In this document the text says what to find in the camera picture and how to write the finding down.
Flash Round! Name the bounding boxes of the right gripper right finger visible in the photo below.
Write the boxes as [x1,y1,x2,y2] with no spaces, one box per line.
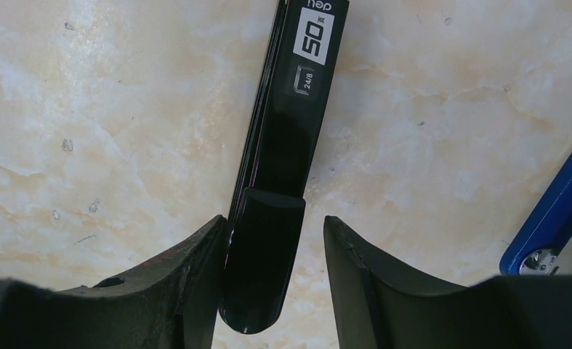
[323,216,572,348]

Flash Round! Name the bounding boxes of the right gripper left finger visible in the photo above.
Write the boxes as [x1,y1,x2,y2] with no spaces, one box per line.
[0,216,227,348]

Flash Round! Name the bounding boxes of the blue stapler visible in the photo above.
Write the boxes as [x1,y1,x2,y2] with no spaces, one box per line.
[499,152,572,275]

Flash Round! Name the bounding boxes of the black stapler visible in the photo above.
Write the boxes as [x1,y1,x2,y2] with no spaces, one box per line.
[219,1,350,334]

